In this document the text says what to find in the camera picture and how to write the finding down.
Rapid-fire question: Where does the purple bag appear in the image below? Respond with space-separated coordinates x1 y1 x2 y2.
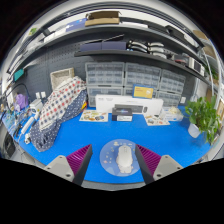
13 93 29 112

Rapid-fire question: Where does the colourful sticker sheet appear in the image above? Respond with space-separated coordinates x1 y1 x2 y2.
79 109 109 123
143 113 171 127

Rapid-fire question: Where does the green potted plant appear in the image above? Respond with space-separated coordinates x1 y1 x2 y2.
184 96 222 145

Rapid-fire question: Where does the navy polka dot cloth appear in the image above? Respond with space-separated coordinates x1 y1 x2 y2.
29 88 89 153

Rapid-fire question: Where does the long white keyboard box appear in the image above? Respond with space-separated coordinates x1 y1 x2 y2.
95 94 164 115

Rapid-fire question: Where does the yellow and blue box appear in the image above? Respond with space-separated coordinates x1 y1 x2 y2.
132 84 155 100

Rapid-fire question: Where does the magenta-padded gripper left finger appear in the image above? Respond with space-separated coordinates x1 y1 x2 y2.
44 143 94 187

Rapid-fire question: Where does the white woven basket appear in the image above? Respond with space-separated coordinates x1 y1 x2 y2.
49 67 76 92

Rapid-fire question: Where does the teal holder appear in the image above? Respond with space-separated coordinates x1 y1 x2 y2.
13 68 25 82

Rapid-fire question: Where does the dark grey pegboard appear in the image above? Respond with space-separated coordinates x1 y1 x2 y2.
23 41 88 101

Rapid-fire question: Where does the clear plastic container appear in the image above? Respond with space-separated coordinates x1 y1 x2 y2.
162 106 184 122

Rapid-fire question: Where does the small black box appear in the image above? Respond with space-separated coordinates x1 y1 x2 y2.
111 106 134 122

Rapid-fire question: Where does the white boxy device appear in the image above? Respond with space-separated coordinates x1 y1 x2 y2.
29 98 44 116

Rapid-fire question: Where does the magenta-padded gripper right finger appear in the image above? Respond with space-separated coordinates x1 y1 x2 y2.
134 143 184 185

